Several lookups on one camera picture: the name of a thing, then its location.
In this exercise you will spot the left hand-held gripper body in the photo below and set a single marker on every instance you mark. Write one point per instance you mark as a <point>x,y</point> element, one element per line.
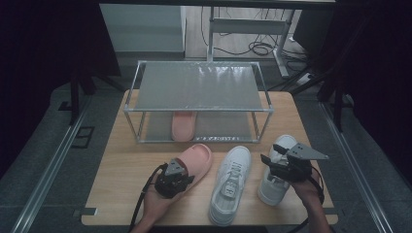
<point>170,186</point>

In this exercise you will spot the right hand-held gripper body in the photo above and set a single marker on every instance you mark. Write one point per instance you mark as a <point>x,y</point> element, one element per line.
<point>294,170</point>

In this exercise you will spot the pink slipper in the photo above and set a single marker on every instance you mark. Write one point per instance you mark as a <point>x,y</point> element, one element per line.
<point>183,127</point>
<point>199,158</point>

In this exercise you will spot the white sneaker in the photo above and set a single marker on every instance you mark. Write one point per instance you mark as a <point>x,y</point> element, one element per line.
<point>238,158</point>
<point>270,194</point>

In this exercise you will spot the metal two-tier shoe rack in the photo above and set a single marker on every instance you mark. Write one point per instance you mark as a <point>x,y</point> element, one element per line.
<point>194,87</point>

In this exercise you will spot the person's right hand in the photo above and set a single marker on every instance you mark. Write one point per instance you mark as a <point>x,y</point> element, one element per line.
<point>307,191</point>

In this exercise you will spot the person's left hand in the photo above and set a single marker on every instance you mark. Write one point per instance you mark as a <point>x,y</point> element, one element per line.
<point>155,207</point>

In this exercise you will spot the black metal stand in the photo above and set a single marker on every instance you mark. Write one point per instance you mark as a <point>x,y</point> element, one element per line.
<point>338,103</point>
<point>75,97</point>

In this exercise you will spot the white power strip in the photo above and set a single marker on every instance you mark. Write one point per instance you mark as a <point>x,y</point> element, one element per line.
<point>305,78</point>

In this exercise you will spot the black computer case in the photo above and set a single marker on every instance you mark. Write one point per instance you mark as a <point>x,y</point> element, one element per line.
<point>312,32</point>

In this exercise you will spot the dark curtain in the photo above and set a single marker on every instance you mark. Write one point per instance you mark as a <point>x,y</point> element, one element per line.
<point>39,48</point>
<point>382,64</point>

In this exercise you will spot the grey cabinet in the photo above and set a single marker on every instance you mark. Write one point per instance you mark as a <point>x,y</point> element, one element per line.
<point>142,29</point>

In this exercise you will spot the metal floor rail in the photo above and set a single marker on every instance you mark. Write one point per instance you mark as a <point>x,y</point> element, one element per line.
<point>48,174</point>
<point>359,174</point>

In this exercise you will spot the black floor socket frame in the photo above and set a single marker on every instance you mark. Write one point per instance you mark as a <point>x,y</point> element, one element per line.
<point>79,142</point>

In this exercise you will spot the white desk frame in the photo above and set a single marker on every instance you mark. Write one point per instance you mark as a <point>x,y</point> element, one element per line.
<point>246,26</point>

